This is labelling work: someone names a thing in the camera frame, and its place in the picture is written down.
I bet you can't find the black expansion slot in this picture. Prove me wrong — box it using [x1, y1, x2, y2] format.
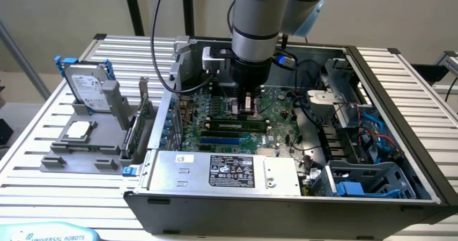
[200, 129, 242, 137]

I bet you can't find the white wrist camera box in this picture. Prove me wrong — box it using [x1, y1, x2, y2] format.
[201, 46, 234, 72]

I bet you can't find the blue data wire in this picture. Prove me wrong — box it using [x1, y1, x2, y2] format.
[357, 111, 398, 169]

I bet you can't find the black flat plate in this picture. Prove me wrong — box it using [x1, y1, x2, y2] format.
[410, 63, 449, 85]

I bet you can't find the blue expansion slot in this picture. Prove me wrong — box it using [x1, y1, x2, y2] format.
[198, 135, 241, 146]

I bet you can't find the black RAM stick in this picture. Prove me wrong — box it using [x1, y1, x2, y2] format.
[208, 119, 269, 133]

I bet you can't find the green RAM stick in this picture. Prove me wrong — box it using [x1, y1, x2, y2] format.
[68, 145, 114, 152]

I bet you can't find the small silver chipset heatsink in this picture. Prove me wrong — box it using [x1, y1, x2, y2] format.
[254, 148, 280, 158]

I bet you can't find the silver power supply unit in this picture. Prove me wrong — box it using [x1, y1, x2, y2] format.
[141, 150, 313, 196]

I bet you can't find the grey disk bay cage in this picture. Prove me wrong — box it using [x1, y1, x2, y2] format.
[310, 159, 418, 200]

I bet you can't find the silver hard disk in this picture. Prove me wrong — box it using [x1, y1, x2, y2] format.
[64, 63, 112, 113]

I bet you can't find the silver CPU socket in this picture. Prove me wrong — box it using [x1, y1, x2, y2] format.
[224, 95, 264, 116]

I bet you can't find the blue disk bracket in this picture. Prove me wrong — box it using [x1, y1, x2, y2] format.
[53, 55, 116, 84]

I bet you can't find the blue case latch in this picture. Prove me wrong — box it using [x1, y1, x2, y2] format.
[121, 165, 140, 177]

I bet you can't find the black thin cable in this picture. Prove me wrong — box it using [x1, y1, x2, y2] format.
[442, 77, 458, 105]

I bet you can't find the green graphics card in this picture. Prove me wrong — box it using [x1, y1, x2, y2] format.
[121, 76, 152, 159]

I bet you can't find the black stand pole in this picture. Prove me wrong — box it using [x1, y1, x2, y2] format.
[181, 0, 197, 36]
[120, 0, 145, 36]

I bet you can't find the black camera cable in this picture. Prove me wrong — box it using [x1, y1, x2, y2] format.
[149, 0, 217, 93]

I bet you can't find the red data wire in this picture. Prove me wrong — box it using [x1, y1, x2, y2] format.
[371, 132, 399, 157]

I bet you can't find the black box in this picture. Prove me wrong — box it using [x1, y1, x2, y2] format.
[0, 118, 15, 145]

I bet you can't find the aluminium frame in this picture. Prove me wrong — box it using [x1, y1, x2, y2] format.
[434, 49, 458, 78]

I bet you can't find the grey parts rack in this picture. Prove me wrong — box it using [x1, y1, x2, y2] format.
[40, 79, 156, 175]

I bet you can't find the black open PC case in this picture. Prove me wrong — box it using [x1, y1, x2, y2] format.
[122, 35, 458, 234]

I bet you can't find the metal drive cage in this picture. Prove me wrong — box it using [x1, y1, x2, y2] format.
[306, 57, 374, 128]

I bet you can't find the black air shroud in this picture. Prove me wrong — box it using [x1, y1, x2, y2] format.
[317, 122, 361, 163]

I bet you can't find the green motherboard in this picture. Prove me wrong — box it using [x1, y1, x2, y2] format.
[180, 84, 305, 161]

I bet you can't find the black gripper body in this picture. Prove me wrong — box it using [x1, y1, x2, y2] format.
[230, 59, 272, 100]

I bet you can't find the grey metal pole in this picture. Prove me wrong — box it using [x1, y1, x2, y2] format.
[0, 19, 52, 100]

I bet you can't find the silver CPU chip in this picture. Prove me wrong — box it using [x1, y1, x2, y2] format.
[61, 121, 99, 140]

